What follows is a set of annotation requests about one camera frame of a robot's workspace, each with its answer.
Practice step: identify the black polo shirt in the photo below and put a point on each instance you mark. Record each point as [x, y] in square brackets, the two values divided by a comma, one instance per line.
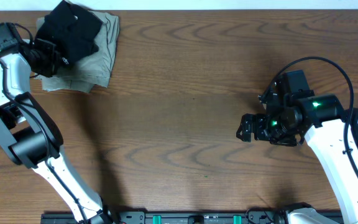
[72, 29]

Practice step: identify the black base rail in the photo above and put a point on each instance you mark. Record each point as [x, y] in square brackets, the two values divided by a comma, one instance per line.
[296, 213]

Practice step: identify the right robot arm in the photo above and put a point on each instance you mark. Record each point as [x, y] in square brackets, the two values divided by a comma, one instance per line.
[322, 123]

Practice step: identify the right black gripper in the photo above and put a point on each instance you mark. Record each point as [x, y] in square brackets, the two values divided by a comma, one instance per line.
[260, 134]

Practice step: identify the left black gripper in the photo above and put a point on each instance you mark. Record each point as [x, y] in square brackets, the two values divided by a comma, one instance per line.
[52, 58]

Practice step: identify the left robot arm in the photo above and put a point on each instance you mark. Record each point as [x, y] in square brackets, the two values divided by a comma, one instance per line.
[30, 137]

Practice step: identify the folded khaki trousers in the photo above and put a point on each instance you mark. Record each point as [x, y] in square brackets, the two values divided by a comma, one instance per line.
[94, 69]

